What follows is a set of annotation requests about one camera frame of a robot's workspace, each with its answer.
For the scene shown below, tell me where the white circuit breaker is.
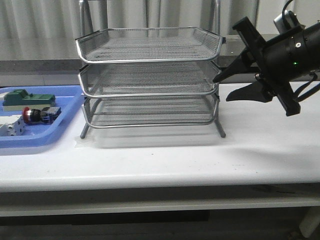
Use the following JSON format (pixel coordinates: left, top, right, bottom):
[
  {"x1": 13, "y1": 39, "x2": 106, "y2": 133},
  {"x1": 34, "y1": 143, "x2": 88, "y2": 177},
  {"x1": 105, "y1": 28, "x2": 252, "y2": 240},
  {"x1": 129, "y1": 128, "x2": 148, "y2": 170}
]
[{"x1": 0, "y1": 115, "x2": 26, "y2": 137}]

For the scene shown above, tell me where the blue plastic tray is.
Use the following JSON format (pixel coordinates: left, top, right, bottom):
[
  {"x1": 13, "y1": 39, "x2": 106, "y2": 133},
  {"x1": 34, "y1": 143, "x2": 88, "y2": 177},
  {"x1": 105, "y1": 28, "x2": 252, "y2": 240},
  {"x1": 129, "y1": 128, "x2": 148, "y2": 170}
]
[{"x1": 0, "y1": 85, "x2": 84, "y2": 149}]

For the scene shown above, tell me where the dark stone counter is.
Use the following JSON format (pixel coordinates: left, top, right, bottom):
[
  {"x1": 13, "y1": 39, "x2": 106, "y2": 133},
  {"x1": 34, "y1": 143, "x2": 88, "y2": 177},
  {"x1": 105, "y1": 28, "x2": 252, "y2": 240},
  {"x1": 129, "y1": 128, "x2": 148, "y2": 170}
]
[{"x1": 0, "y1": 33, "x2": 320, "y2": 75}]

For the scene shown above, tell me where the green knife switch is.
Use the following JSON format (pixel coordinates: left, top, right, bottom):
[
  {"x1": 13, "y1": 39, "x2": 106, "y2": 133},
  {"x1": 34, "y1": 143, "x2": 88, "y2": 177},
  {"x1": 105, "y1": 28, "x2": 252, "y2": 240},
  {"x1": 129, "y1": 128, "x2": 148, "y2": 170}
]
[{"x1": 2, "y1": 89, "x2": 56, "y2": 112}]

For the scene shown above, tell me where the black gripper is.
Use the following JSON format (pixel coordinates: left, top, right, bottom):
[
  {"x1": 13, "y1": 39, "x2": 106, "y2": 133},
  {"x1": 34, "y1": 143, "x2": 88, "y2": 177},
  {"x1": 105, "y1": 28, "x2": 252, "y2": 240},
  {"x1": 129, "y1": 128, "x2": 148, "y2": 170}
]
[{"x1": 213, "y1": 17, "x2": 301, "y2": 117}]

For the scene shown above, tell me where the white table leg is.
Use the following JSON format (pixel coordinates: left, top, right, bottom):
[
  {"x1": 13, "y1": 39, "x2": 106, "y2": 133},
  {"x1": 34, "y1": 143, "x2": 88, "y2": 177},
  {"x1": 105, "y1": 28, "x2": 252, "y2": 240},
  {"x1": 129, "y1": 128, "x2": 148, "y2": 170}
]
[{"x1": 299, "y1": 206, "x2": 320, "y2": 238}]

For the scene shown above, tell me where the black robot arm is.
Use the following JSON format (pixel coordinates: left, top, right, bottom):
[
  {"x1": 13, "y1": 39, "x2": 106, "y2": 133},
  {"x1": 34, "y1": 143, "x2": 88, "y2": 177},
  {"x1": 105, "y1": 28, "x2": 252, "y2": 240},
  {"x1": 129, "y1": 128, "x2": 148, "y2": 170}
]
[{"x1": 213, "y1": 17, "x2": 320, "y2": 117}]

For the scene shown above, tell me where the silver mesh rack frame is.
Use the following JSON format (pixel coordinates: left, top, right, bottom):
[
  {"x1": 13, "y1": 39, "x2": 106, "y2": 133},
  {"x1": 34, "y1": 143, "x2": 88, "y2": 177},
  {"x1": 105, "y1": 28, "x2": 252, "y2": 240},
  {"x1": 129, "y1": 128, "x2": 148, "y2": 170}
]
[{"x1": 79, "y1": 0, "x2": 226, "y2": 139}]

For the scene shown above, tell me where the red emergency stop button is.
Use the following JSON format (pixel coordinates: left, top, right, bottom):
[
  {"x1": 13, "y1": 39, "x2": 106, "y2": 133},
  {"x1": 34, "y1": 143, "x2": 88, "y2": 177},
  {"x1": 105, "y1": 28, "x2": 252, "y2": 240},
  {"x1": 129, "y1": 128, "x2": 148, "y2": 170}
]
[{"x1": 22, "y1": 106, "x2": 62, "y2": 125}]

